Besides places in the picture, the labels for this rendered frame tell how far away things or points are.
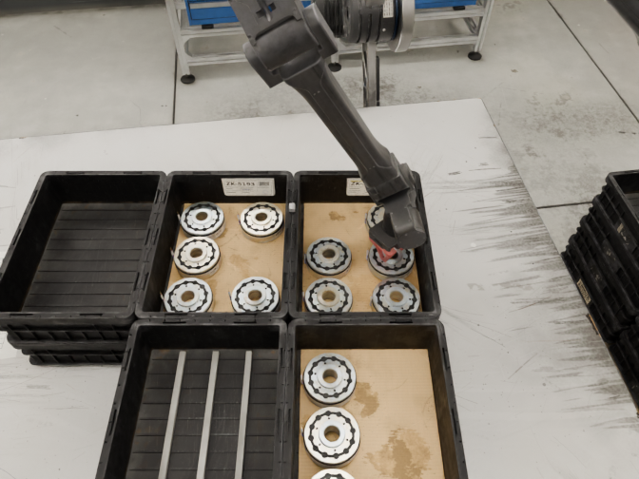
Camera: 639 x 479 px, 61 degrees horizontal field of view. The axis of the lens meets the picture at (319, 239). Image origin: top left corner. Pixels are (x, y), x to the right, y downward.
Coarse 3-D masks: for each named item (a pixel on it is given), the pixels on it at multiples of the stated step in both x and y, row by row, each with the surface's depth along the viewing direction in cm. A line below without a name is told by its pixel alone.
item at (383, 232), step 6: (384, 210) 110; (384, 216) 110; (378, 222) 114; (384, 222) 111; (390, 222) 109; (372, 228) 113; (378, 228) 113; (384, 228) 112; (390, 228) 110; (372, 234) 112; (378, 234) 112; (384, 234) 112; (390, 234) 111; (378, 240) 112; (384, 240) 111; (390, 240) 111; (396, 240) 111; (384, 246) 111; (390, 246) 110
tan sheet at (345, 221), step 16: (304, 208) 134; (320, 208) 134; (336, 208) 134; (352, 208) 134; (368, 208) 134; (304, 224) 131; (320, 224) 131; (336, 224) 131; (352, 224) 131; (304, 240) 128; (352, 240) 128; (368, 240) 128; (352, 256) 125; (304, 272) 122; (352, 272) 122; (368, 272) 122; (416, 272) 122; (304, 288) 120; (352, 288) 120; (368, 288) 120; (416, 288) 120; (368, 304) 117
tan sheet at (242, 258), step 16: (224, 208) 134; (240, 208) 134; (224, 240) 128; (240, 240) 128; (272, 240) 128; (224, 256) 125; (240, 256) 125; (256, 256) 125; (272, 256) 125; (176, 272) 122; (224, 272) 122; (240, 272) 122; (256, 272) 122; (272, 272) 122; (224, 288) 120; (224, 304) 117
